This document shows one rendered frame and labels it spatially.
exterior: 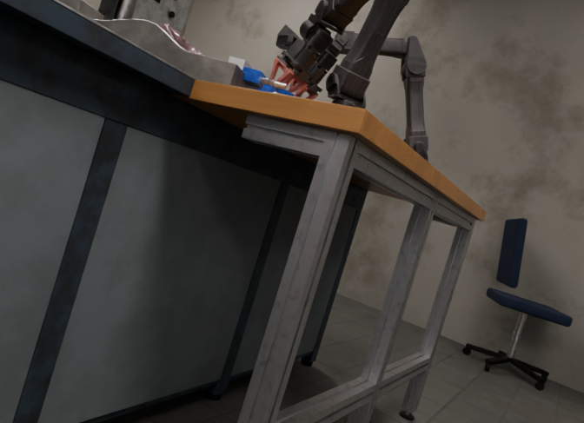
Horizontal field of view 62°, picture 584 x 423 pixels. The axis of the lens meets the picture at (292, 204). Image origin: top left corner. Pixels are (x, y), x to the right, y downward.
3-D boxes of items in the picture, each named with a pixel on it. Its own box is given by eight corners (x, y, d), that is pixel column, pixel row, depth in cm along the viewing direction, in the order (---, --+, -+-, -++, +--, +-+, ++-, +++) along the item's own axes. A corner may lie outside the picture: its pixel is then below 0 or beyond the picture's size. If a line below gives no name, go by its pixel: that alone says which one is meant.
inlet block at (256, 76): (285, 102, 105) (292, 77, 105) (280, 95, 100) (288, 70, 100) (229, 87, 108) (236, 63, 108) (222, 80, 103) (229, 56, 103)
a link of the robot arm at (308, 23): (290, 31, 136) (311, -10, 131) (315, 44, 140) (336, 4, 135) (302, 44, 127) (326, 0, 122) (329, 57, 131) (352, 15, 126)
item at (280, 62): (257, 76, 130) (281, 49, 128) (270, 86, 137) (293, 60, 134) (271, 92, 128) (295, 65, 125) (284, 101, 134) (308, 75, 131)
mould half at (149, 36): (262, 119, 122) (275, 77, 122) (228, 90, 96) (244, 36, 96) (91, 72, 132) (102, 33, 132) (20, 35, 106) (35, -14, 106)
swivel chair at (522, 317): (552, 382, 312) (596, 242, 312) (547, 398, 268) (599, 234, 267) (467, 347, 341) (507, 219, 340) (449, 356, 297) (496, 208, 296)
